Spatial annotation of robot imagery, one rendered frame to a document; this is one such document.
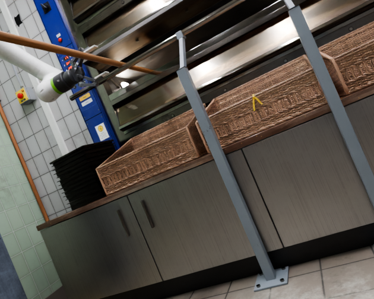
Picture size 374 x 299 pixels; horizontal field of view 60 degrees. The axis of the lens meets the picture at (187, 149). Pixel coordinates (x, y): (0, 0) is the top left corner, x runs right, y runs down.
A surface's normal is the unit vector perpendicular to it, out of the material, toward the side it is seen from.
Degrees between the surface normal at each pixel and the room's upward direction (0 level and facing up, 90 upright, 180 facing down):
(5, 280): 90
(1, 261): 90
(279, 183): 90
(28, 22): 90
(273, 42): 70
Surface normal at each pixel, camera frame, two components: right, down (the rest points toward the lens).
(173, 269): -0.33, 0.12
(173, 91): -0.44, -0.20
